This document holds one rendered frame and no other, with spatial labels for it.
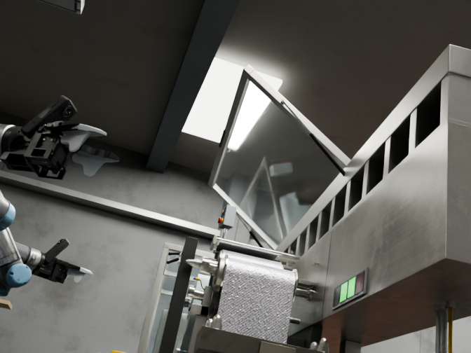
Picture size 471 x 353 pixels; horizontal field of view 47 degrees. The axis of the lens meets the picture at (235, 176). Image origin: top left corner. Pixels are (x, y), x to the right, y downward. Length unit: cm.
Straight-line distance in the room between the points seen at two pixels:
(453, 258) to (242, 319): 87
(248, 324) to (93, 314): 382
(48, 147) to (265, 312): 98
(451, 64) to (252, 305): 96
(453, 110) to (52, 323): 471
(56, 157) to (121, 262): 457
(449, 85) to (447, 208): 30
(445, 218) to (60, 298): 472
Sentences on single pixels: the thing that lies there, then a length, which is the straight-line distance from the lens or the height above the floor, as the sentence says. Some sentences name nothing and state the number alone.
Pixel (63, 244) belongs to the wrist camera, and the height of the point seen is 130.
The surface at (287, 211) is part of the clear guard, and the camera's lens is 247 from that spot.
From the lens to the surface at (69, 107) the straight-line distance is 116.
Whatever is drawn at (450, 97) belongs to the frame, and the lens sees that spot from 127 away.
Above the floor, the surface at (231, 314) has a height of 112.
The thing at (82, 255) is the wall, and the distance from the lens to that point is 561.
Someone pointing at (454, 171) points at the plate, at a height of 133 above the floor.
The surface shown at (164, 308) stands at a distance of 282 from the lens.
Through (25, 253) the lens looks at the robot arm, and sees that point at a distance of 212.
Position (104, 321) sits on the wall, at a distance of 551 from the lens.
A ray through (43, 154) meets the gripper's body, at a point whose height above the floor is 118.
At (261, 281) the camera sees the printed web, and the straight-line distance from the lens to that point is 182.
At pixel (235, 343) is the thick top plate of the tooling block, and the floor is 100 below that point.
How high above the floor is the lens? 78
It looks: 25 degrees up
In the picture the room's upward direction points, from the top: 12 degrees clockwise
